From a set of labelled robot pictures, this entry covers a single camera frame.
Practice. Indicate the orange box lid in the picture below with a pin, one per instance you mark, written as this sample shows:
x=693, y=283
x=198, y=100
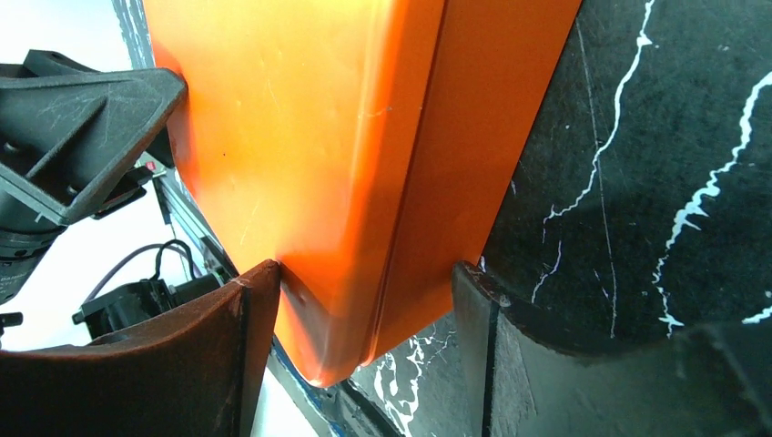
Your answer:
x=295, y=141

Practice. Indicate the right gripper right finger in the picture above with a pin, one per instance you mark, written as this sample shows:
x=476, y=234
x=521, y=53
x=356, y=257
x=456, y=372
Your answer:
x=529, y=373

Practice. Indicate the orange chocolate box with tray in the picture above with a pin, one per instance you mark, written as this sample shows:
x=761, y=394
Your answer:
x=492, y=65

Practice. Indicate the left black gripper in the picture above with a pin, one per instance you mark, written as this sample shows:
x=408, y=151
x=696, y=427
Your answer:
x=71, y=137

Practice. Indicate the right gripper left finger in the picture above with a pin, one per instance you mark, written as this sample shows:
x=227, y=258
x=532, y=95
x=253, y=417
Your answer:
x=196, y=370

